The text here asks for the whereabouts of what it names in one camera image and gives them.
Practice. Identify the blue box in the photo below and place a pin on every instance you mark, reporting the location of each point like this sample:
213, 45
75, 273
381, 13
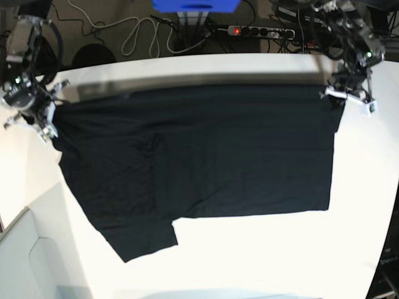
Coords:
219, 6

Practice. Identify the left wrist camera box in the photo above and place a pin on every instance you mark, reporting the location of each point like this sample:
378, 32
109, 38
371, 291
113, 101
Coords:
369, 108

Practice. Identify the black T-shirt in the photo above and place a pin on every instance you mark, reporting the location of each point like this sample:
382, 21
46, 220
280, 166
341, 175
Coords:
137, 162

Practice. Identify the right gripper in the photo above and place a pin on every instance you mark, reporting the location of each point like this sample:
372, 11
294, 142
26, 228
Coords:
33, 111

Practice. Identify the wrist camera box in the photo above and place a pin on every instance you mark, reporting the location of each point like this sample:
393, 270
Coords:
369, 108
48, 133

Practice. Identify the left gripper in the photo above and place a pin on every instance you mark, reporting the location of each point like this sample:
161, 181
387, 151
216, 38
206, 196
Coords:
344, 85

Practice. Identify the black power strip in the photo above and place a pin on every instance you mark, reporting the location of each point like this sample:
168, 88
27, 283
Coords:
259, 32

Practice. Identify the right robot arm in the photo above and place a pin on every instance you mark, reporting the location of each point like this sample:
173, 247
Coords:
22, 50

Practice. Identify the black equipment box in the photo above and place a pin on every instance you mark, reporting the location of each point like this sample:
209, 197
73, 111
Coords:
290, 11

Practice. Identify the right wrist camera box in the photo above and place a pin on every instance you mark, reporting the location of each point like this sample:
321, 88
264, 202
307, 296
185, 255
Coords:
48, 133

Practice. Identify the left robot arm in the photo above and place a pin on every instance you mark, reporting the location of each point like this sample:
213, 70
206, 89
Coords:
362, 50

